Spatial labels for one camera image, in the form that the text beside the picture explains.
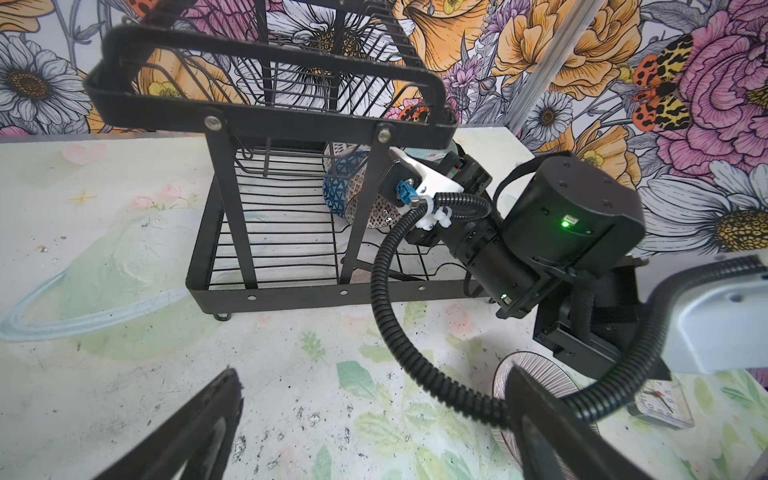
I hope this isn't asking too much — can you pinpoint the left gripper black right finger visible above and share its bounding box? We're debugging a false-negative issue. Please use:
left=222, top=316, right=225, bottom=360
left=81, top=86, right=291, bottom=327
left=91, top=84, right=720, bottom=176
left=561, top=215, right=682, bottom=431
left=505, top=367, right=649, bottom=479

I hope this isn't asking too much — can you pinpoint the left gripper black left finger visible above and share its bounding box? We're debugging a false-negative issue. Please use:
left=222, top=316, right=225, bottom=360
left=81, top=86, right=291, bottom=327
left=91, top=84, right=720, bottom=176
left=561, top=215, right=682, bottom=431
left=97, top=368, right=243, bottom=479

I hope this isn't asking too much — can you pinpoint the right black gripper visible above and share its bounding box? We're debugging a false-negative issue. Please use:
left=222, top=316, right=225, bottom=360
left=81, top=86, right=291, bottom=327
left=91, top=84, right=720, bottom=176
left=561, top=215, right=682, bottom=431
left=377, top=146, right=492, bottom=226

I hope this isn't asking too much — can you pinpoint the blue triangle pattern bowl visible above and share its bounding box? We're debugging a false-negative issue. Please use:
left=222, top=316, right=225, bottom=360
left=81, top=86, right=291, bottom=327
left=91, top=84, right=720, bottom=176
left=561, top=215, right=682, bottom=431
left=322, top=160, right=367, bottom=219

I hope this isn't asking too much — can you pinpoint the white lattice pattern bowl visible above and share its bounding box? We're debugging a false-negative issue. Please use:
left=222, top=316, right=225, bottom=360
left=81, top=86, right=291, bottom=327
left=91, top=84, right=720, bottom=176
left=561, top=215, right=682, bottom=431
left=322, top=142, right=370, bottom=177

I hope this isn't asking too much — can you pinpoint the brown dotted pattern bowl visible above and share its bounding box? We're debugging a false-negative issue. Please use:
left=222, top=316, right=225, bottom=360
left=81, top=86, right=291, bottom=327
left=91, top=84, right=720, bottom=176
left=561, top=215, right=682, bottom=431
left=342, top=172, right=401, bottom=229

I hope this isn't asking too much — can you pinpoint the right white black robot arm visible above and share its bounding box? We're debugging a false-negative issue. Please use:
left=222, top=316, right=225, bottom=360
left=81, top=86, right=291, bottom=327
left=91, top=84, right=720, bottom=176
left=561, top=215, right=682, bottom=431
left=370, top=152, right=767, bottom=427

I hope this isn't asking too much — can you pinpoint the black wire dish rack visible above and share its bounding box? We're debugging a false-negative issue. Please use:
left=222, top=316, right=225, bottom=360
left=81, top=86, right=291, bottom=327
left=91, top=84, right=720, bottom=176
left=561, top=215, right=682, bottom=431
left=85, top=1, right=459, bottom=321

